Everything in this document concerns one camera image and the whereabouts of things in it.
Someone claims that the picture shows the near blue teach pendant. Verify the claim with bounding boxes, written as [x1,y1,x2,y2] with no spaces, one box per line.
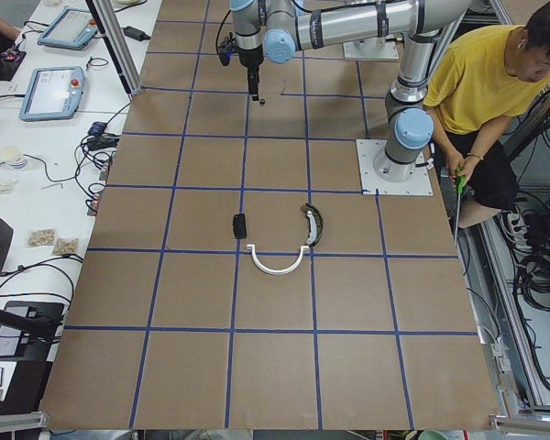
[19,66,85,122]

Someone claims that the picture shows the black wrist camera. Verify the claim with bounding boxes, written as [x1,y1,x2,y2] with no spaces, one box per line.
[216,32,238,67]

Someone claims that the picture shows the white curved plastic arc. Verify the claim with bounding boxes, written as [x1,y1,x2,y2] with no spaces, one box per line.
[246,243,311,276]

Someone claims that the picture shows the black power adapter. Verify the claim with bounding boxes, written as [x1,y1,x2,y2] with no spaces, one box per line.
[122,26,150,41]

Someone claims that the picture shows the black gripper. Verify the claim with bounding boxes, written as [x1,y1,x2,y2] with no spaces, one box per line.
[236,45,264,100]

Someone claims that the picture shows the blue teach pendant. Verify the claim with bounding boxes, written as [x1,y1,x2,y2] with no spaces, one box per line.
[38,6,98,50]
[19,66,85,122]

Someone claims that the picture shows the person in yellow shirt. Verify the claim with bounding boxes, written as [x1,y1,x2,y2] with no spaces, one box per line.
[423,1,550,229]

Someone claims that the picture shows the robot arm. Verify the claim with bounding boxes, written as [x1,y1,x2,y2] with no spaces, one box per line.
[373,25,456,183]
[216,1,470,103]

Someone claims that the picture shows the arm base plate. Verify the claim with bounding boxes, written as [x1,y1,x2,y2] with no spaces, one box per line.
[342,38,399,62]
[356,139,434,196]

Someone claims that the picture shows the small black flat part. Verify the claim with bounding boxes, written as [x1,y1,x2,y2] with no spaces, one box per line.
[232,213,248,239]

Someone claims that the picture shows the green handled screwdriver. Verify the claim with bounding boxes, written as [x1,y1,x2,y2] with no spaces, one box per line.
[453,166,467,248]

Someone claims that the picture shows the dark green curved brake shoe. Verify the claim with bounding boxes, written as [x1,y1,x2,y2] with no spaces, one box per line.
[301,203,324,248]

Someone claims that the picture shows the aluminium frame post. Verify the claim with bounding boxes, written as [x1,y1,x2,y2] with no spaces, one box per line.
[85,0,142,96]

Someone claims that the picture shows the white paper cup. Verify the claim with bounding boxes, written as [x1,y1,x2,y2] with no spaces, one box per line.
[1,146,28,171]

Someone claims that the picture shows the far blue teach pendant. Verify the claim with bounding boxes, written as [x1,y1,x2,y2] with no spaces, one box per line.
[38,6,98,50]

